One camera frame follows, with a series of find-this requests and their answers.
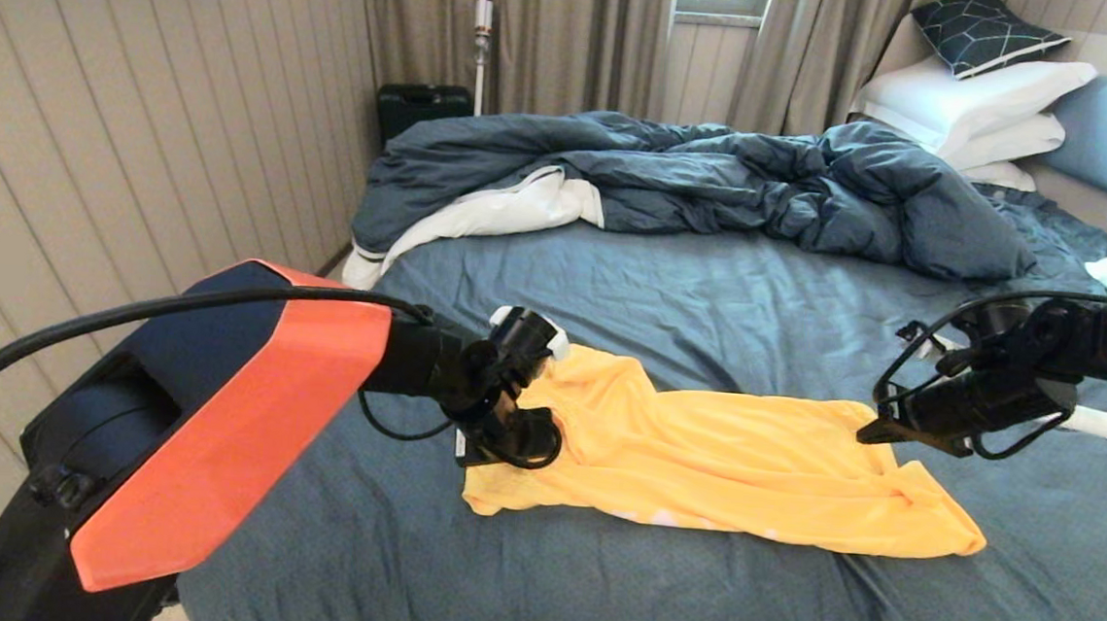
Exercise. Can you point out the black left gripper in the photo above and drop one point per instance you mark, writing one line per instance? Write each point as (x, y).
(484, 393)

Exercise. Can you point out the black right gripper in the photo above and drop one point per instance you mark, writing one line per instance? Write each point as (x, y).
(995, 410)

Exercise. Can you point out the yellow polo shirt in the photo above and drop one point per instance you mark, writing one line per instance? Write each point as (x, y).
(718, 458)

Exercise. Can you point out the white remote control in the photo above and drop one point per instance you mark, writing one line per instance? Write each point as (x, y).
(1091, 423)

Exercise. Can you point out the bed with blue sheet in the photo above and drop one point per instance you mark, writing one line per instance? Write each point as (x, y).
(711, 292)

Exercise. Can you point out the dark blue duvet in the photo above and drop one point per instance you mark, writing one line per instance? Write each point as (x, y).
(719, 171)

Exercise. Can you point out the dark green hard case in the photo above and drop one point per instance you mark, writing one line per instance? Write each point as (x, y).
(422, 106)

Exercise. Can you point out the beige window curtain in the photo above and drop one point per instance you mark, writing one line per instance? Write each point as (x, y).
(573, 34)
(805, 50)

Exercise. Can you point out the dark patterned cushion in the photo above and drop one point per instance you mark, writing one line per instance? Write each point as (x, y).
(984, 32)

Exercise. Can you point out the white stick vacuum cleaner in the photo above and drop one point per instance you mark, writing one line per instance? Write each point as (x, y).
(483, 15)

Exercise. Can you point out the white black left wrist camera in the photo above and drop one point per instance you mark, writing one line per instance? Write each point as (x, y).
(530, 333)

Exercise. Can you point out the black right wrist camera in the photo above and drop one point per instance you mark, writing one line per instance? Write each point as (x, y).
(986, 323)

